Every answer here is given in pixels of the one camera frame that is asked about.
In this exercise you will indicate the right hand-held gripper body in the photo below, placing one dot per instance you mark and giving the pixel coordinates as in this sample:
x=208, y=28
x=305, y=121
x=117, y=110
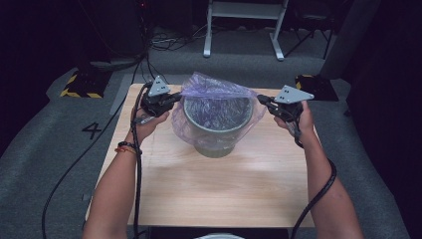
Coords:
x=290, y=108

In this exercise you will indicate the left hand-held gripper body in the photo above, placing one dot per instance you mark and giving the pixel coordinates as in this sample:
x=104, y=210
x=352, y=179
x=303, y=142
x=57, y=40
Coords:
x=156, y=103

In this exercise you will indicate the purple plastic bag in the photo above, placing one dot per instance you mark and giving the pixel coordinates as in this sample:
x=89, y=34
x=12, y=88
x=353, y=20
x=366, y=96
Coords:
x=212, y=88

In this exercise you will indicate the green plastic bucket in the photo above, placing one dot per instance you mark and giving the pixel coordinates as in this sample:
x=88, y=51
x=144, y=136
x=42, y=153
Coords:
x=215, y=151

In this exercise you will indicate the person's right hand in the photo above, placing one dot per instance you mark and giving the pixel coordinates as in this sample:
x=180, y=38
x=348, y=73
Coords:
x=305, y=127

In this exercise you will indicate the person's left hand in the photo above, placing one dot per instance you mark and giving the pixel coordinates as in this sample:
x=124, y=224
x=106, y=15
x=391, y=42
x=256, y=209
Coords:
x=142, y=127

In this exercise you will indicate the black yellow striped floor block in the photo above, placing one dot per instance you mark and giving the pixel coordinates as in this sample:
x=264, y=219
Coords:
x=320, y=88
x=84, y=84

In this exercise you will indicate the black tripod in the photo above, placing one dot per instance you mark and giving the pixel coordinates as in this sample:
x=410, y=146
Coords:
x=310, y=33

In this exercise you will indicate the dark equipment rack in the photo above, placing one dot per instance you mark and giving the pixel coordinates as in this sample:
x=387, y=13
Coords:
x=112, y=30

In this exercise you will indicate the grey column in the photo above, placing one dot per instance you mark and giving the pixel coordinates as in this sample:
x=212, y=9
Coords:
x=348, y=40

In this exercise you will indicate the white rounded object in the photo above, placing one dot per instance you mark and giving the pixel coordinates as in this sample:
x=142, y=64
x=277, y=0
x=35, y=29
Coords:
x=219, y=236

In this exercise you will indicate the white metal stand frame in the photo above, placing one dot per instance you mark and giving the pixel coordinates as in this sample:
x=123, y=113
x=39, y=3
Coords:
x=245, y=10

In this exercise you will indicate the grey metal table bracket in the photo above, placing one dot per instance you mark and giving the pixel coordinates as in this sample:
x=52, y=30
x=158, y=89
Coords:
x=87, y=197

